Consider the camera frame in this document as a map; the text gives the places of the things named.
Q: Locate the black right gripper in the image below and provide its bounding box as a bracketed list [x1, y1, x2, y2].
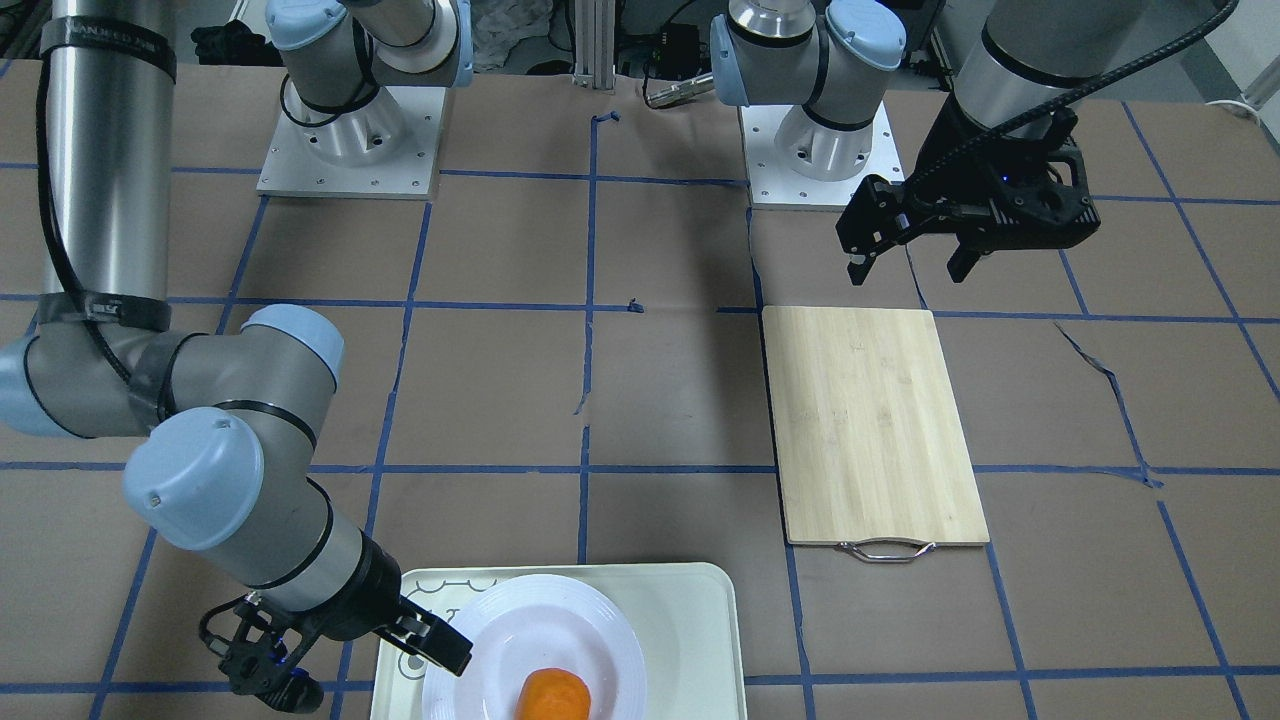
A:
[198, 539, 474, 714]

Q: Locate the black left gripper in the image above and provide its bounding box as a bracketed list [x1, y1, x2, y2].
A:
[836, 105, 1101, 286]

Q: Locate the white ribbed plate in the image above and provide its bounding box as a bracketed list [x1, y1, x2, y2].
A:
[420, 574, 646, 719]

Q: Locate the orange fruit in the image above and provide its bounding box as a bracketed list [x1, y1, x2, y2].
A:
[513, 667, 593, 719]

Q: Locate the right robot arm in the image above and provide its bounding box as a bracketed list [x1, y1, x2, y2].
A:
[3, 1, 474, 714]

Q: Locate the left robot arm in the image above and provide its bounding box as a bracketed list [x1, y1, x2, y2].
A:
[709, 1, 1236, 284]

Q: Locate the pale green bear tray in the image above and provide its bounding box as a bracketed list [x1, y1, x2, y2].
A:
[370, 562, 748, 719]

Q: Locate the bamboo cutting board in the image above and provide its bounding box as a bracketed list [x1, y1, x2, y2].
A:
[762, 306, 989, 562]

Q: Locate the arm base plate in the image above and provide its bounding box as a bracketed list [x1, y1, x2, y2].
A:
[739, 104, 905, 211]
[256, 83, 451, 200]

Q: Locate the aluminium frame post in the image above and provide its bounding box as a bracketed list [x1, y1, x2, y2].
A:
[572, 0, 617, 94]

